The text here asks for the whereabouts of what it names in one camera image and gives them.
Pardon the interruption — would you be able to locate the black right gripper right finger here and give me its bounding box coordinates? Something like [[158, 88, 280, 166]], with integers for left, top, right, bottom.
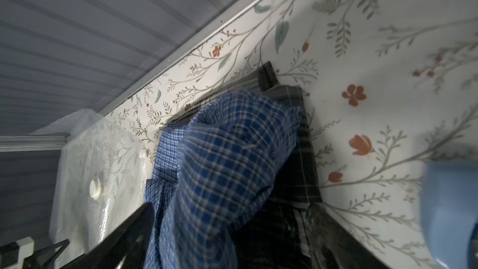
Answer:
[[309, 204, 387, 269]]

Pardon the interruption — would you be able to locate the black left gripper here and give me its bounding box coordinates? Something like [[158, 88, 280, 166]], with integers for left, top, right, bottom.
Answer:
[[1, 237, 70, 269]]

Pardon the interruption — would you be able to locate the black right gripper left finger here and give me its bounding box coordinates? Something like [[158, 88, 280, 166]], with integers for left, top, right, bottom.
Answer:
[[64, 202, 154, 269]]

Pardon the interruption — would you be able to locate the black white plaid shirt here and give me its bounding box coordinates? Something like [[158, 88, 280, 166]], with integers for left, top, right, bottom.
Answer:
[[170, 62, 322, 269]]

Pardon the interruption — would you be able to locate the clear plastic vacuum bag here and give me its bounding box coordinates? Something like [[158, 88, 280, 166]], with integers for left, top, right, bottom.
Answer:
[[34, 109, 146, 269]]

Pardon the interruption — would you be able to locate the blue checked shirt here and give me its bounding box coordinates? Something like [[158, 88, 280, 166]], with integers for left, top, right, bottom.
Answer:
[[144, 90, 302, 269]]

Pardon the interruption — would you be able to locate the small blue clip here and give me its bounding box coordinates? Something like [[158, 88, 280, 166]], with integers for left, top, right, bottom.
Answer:
[[420, 161, 478, 269]]

